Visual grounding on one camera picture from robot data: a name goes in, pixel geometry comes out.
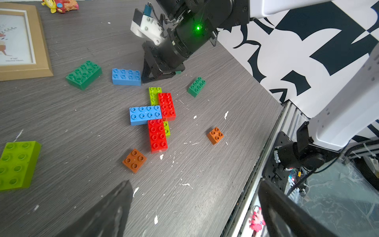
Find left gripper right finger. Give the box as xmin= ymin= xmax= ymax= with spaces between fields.
xmin=258 ymin=180 xmax=335 ymax=237

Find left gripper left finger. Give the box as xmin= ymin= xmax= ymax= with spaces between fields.
xmin=57 ymin=181 xmax=133 ymax=237

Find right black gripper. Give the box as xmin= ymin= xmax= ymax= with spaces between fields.
xmin=141 ymin=41 xmax=185 ymax=83

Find lime lego brick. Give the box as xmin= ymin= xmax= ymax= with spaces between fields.
xmin=0 ymin=141 xmax=41 ymax=191
xmin=149 ymin=87 xmax=171 ymax=138

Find red lego brick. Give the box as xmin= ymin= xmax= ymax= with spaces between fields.
xmin=158 ymin=93 xmax=176 ymax=121
xmin=148 ymin=119 xmax=168 ymax=154

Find blue lego brick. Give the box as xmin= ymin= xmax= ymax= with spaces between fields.
xmin=129 ymin=105 xmax=162 ymax=126
xmin=112 ymin=68 xmax=141 ymax=86

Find orange square lego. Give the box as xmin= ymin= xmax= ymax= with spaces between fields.
xmin=122 ymin=149 xmax=147 ymax=173
xmin=207 ymin=127 xmax=224 ymax=145

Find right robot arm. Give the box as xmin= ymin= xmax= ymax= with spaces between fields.
xmin=152 ymin=1 xmax=379 ymax=169

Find green lego brick by gripper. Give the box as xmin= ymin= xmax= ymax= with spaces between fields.
xmin=187 ymin=77 xmax=206 ymax=98

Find dark green lego brick centre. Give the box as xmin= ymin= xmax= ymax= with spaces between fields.
xmin=66 ymin=61 xmax=102 ymax=90

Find small toy figure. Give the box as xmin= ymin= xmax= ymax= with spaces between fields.
xmin=41 ymin=0 xmax=79 ymax=14

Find pink toy on rail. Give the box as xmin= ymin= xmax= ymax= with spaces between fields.
xmin=249 ymin=206 xmax=265 ymax=233

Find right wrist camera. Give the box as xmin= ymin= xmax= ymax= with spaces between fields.
xmin=130 ymin=2 xmax=164 ymax=46

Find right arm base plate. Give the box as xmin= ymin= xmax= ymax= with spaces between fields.
xmin=263 ymin=131 xmax=301 ymax=193

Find wooden picture frame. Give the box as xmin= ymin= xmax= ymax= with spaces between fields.
xmin=1 ymin=3 xmax=53 ymax=81

